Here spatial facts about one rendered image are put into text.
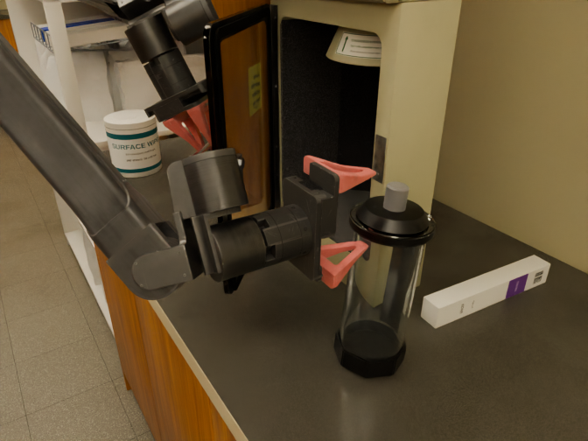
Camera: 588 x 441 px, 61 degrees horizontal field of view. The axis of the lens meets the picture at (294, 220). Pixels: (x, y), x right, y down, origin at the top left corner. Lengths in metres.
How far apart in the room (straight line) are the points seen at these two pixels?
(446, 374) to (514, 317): 0.19
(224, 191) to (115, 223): 0.11
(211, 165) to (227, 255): 0.09
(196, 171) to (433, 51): 0.39
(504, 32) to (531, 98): 0.14
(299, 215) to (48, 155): 0.25
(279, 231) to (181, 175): 0.11
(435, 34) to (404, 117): 0.11
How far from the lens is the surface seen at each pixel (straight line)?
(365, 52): 0.78
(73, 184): 0.53
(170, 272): 0.48
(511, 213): 1.16
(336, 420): 0.68
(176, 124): 0.76
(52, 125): 0.54
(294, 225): 0.51
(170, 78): 0.75
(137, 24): 0.75
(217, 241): 0.48
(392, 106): 0.70
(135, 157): 1.36
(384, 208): 0.63
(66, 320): 2.51
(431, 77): 0.74
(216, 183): 0.48
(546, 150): 1.08
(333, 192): 0.51
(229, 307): 0.85
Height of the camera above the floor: 1.46
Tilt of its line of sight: 28 degrees down
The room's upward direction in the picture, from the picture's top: straight up
